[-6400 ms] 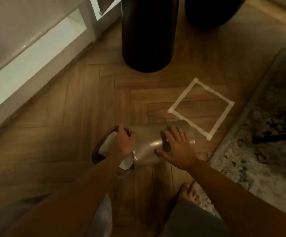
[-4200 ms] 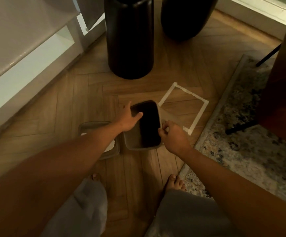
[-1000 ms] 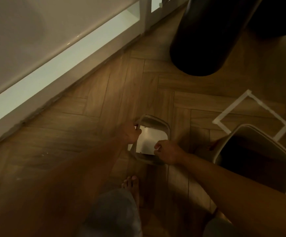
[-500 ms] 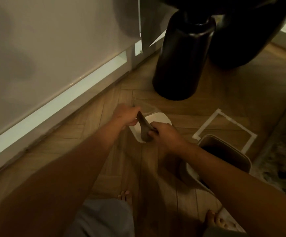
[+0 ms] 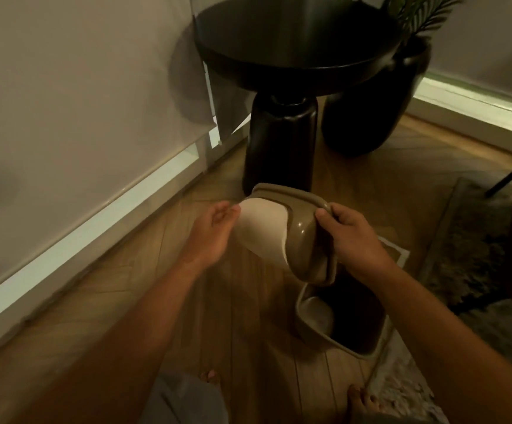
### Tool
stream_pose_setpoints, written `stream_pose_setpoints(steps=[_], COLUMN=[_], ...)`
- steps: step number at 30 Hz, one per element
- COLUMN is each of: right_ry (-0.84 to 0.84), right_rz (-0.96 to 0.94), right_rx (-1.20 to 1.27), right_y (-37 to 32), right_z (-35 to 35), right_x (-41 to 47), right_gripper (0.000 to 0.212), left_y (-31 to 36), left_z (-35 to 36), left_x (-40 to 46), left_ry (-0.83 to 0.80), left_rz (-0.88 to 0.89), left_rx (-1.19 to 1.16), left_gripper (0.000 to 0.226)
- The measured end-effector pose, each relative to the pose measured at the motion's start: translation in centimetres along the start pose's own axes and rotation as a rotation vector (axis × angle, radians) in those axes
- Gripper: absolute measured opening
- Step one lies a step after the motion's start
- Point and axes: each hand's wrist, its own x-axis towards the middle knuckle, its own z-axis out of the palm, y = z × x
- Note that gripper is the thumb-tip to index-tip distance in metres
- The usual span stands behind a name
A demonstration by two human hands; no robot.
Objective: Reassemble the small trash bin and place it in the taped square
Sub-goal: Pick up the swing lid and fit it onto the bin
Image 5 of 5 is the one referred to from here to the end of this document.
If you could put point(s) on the person's right hand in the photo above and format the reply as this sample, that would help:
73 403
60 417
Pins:
355 247

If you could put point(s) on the person's left hand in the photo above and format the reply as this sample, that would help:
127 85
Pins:
207 240

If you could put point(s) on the person's right thumb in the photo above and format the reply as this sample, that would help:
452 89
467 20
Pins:
324 219

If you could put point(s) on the person's left fingers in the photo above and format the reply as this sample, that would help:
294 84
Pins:
226 212

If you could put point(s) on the brown bin lid white flap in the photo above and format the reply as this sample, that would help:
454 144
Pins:
300 236

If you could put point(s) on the person's right forearm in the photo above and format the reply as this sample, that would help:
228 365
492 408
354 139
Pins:
454 353

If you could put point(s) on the person's left forearm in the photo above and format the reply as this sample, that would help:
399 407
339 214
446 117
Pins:
119 348

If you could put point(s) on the brown trash bin body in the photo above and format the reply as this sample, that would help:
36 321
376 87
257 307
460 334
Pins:
348 317

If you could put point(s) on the clear glass panel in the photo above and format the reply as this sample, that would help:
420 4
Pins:
223 105

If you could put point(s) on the black plant pot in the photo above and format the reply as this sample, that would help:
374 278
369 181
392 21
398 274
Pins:
370 101

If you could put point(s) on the black round side table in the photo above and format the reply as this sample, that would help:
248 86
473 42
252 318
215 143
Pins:
287 74

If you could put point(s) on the patterned grey rug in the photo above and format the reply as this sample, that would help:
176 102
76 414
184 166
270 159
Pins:
472 269

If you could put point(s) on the person's left foot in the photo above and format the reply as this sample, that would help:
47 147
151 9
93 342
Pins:
212 376

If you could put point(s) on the person's foot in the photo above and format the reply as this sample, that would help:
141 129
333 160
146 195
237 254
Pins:
364 404
212 376

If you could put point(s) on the person's right foot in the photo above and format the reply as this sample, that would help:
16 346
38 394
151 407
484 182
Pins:
364 404

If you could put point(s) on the grey shorts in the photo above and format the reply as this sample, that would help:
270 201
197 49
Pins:
183 401

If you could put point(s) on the green palm plant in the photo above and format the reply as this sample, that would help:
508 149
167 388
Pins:
419 10

